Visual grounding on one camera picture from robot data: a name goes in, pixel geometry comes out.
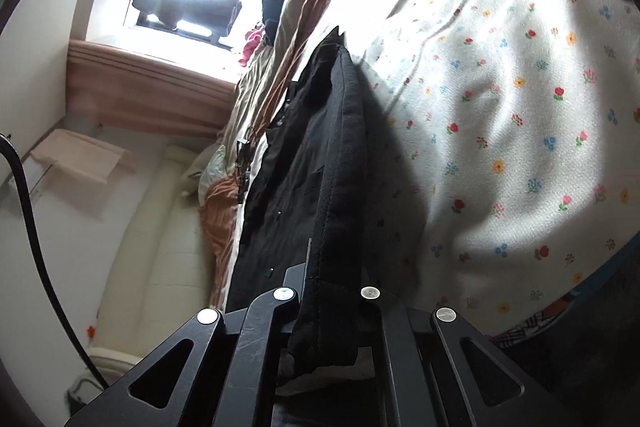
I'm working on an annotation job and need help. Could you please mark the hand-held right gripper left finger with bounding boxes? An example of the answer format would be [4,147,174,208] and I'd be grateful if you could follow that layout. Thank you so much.
[64,262,311,427]

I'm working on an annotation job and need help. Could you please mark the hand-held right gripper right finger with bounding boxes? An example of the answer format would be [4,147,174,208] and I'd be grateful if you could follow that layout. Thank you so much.
[360,284,567,427]

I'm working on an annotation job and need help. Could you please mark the black button shirt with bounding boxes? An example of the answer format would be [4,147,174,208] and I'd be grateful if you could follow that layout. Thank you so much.
[225,26,373,379]

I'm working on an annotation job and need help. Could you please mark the black clothes pile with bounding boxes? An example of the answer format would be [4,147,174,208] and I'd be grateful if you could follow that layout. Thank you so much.
[261,0,322,48]

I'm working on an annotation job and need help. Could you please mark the brown blanket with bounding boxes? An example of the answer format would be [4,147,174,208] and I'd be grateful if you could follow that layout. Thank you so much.
[199,0,382,309]

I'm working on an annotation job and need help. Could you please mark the cream leather headboard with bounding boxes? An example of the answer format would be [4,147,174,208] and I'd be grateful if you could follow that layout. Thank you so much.
[89,143,232,374]

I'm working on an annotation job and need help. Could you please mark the pale pillow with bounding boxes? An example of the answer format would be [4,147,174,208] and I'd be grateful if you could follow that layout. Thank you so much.
[186,146,232,194]

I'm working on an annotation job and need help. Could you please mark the pink curtain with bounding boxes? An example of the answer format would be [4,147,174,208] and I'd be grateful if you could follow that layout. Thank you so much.
[66,38,242,138]

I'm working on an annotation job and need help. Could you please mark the cream hanging cloth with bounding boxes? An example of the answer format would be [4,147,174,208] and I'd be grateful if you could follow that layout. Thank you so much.
[29,128,134,188]

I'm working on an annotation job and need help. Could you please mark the pink cloth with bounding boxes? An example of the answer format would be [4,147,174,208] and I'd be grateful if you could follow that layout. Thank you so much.
[236,26,267,68]

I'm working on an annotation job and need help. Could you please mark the white air conditioner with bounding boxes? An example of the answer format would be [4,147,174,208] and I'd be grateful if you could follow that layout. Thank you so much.
[4,146,57,204]

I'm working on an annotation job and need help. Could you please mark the dark hanging jacket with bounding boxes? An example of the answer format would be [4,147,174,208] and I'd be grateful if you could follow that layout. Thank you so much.
[131,0,242,38]

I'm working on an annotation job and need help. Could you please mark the black cables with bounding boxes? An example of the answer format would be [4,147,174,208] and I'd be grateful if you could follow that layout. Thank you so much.
[234,126,257,204]

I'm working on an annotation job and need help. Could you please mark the black cable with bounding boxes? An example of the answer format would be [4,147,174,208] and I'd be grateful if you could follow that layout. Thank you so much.
[0,133,109,389]

